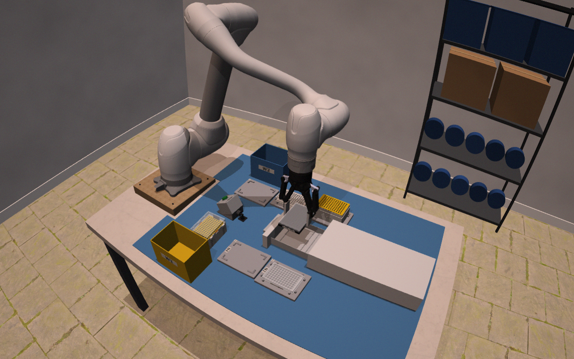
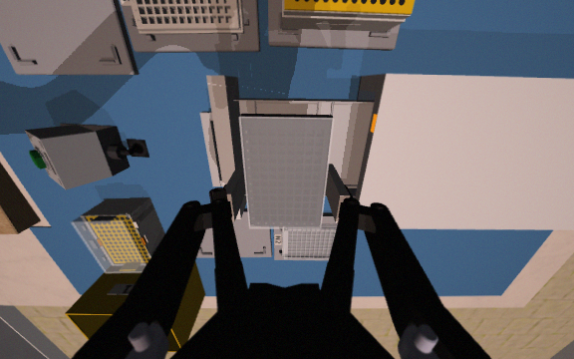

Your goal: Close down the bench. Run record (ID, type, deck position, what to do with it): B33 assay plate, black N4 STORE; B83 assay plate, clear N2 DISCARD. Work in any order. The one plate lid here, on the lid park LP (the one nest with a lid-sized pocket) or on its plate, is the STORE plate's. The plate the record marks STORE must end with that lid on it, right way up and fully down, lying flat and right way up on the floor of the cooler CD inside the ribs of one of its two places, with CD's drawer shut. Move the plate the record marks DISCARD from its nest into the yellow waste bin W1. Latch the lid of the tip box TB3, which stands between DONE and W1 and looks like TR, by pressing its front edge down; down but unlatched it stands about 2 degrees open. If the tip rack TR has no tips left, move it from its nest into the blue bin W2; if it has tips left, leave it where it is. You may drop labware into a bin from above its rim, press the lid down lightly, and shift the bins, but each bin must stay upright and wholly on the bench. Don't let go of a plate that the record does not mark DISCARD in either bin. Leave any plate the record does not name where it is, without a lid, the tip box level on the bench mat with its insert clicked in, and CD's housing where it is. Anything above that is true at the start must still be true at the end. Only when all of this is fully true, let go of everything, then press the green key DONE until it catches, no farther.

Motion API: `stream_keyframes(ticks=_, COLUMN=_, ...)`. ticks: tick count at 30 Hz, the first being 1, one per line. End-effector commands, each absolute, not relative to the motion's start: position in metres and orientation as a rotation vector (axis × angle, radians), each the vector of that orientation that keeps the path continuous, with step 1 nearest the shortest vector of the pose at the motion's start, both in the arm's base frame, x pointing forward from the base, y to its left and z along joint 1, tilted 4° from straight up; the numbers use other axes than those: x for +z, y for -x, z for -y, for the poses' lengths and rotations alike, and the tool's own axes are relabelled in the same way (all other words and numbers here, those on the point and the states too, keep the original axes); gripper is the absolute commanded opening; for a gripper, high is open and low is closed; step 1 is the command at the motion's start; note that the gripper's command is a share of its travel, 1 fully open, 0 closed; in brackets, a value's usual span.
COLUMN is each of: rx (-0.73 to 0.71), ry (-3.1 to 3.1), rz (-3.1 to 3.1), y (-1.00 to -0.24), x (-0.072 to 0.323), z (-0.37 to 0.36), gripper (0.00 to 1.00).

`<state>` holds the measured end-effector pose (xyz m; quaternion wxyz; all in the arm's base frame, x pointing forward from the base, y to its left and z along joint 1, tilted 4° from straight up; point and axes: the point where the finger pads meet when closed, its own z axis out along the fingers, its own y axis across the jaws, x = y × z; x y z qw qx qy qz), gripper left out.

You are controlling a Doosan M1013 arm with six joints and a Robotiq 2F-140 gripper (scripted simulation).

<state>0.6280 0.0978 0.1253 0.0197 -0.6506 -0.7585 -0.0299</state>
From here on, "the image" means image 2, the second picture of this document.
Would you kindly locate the white assay plate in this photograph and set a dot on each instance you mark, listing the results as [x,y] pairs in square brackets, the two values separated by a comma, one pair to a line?
[166,17]

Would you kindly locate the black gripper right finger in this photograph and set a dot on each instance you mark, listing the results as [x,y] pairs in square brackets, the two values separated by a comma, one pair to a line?
[427,330]

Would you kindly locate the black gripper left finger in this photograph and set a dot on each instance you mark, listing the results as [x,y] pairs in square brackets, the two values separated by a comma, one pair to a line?
[140,326]

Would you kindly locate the blue bench mat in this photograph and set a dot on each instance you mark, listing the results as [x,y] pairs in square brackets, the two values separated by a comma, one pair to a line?
[162,105]

